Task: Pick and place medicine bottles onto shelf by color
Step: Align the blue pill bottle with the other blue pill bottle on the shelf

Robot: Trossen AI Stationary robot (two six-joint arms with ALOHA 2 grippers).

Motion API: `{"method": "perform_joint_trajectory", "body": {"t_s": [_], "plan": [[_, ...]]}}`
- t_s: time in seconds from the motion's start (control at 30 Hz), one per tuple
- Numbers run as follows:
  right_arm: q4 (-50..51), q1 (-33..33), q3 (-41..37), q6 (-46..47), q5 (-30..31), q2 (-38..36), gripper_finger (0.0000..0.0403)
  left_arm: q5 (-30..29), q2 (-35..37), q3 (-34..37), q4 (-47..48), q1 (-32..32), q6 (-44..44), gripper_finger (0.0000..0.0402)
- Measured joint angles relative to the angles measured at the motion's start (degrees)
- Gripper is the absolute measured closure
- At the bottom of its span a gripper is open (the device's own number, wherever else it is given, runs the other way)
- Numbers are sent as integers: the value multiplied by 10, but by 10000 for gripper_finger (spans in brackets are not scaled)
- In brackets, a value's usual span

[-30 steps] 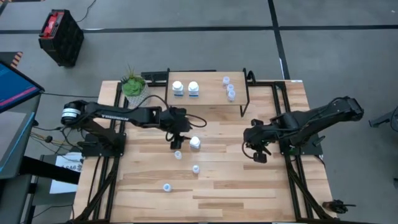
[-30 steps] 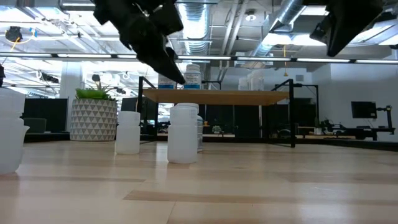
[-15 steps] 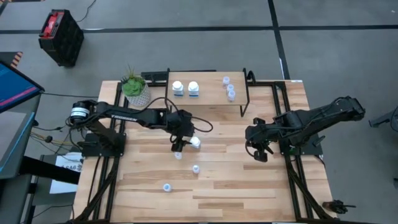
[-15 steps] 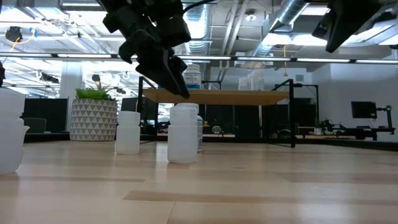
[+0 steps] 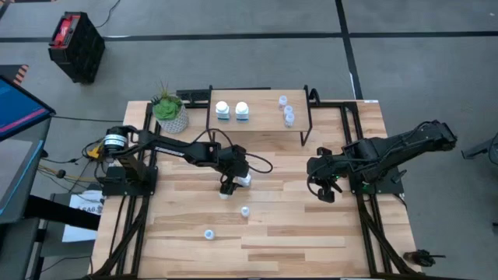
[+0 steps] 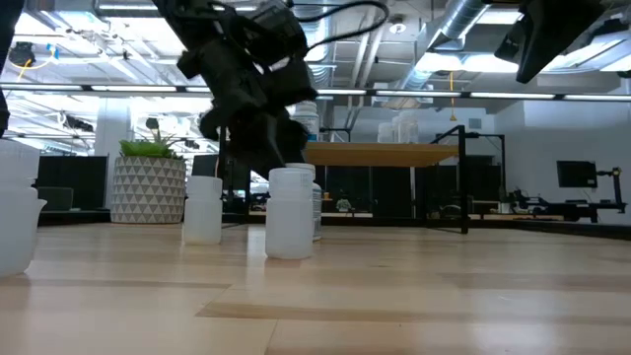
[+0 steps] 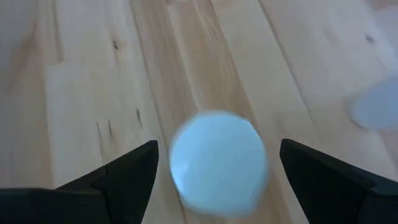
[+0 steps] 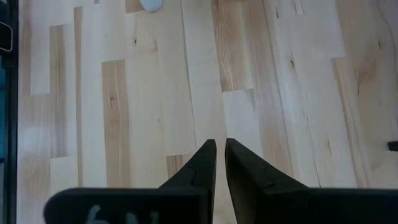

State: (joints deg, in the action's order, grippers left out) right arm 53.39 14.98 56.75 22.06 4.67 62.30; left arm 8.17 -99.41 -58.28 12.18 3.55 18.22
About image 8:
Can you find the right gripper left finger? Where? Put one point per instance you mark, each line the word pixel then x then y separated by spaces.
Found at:
pixel 186 199

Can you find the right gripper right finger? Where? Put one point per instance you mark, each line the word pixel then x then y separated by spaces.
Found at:
pixel 280 202

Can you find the wooden shelf with black legs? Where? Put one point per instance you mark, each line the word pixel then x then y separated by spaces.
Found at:
pixel 393 146

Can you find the black aluminium table frame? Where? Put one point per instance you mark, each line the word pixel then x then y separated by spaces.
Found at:
pixel 13 124

